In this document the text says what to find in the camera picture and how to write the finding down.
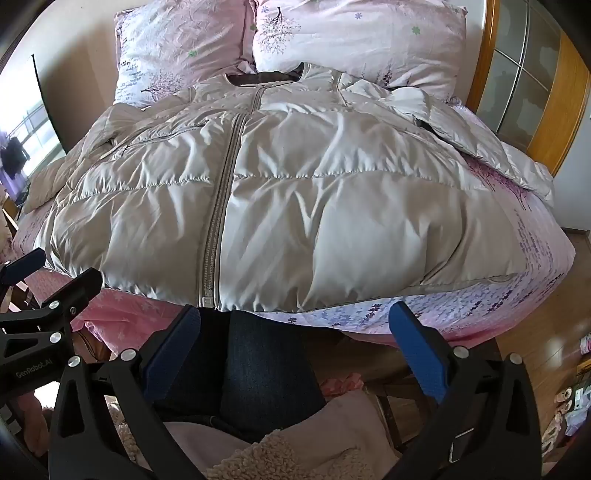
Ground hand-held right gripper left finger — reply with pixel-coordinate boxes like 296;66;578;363
47;305;206;480

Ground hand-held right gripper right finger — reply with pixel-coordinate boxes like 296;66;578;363
383;300;542;480

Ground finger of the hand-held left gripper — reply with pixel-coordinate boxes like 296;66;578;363
0;248;48;319
0;268;103;358

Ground beige puffer jacket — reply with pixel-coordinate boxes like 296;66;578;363
23;62;555;312

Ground dark wooden stool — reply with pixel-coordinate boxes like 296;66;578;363
365;369;446;455

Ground pink fluffy slipper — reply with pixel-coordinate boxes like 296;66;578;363
318;374;370;398

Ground person's legs in dark jeans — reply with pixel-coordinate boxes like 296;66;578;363
152;309;326;444

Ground hanging dark garment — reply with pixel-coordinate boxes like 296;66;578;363
1;134;29;176

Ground bright window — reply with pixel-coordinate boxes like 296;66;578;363
0;99;63;185

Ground cream fleece garment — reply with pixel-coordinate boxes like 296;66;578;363
106;392;402;480

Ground pink floral bedsheet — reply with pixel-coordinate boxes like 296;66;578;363
9;99;578;365

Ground pile of small floor clutter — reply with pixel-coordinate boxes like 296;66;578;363
540;332;591;462

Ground pink floral pillow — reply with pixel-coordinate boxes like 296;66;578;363
113;0;259;107
252;0;468;104

